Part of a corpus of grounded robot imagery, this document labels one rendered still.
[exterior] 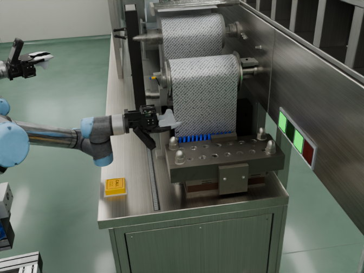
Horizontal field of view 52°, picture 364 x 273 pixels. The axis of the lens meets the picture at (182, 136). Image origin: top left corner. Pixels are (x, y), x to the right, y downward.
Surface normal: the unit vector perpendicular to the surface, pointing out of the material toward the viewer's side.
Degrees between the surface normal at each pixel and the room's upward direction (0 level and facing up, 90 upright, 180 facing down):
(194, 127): 90
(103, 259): 0
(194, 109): 90
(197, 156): 0
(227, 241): 90
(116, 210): 0
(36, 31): 90
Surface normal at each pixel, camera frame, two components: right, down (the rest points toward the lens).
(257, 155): -0.04, -0.87
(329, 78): -0.99, 0.11
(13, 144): 0.83, 0.18
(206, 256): 0.15, 0.49
